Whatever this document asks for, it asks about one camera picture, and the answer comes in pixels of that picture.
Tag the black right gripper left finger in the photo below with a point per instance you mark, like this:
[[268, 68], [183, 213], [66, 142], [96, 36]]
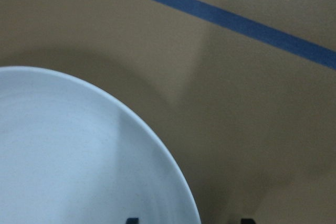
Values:
[[132, 220]]

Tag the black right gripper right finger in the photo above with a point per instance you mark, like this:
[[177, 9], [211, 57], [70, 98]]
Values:
[[247, 221]]

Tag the light blue plate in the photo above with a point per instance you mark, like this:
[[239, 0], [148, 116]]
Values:
[[72, 153]]

